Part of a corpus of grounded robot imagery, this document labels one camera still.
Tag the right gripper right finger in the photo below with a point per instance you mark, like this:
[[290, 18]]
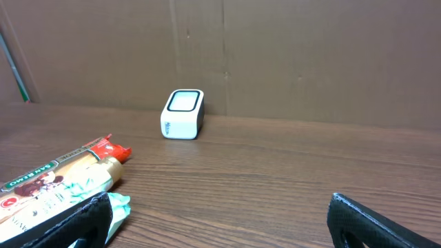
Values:
[[353, 225]]

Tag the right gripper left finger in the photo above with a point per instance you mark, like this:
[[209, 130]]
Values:
[[85, 224]]

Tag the teal snack packet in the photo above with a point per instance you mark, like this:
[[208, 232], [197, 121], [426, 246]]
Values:
[[120, 205]]

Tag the spaghetti pack with red ends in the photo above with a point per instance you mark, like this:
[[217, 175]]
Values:
[[90, 153]]

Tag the white Pantene tube gold cap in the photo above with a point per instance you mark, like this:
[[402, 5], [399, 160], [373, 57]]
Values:
[[29, 204]]

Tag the white barcode scanner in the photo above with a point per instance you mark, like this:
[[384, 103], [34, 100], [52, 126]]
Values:
[[183, 114]]

